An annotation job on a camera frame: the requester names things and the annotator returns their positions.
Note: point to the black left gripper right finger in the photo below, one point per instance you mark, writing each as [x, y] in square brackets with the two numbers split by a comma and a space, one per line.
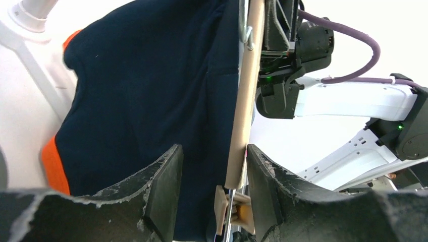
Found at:
[289, 208]

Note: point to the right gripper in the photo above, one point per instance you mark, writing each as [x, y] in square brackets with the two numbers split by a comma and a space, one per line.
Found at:
[291, 45]

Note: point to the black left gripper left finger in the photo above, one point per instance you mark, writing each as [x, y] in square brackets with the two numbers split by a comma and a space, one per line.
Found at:
[142, 207]

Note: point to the wooden clip hanger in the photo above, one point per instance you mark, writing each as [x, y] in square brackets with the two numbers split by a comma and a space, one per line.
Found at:
[251, 27]

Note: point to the navy orange underwear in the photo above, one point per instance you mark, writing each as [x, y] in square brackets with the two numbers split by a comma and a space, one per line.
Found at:
[152, 74]

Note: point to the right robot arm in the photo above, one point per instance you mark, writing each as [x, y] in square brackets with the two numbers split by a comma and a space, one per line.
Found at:
[400, 28]

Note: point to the white right pole base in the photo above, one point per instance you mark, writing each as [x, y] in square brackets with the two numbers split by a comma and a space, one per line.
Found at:
[43, 61]

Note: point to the right metal rack pole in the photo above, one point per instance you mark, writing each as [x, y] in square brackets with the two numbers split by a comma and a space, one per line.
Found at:
[32, 14]

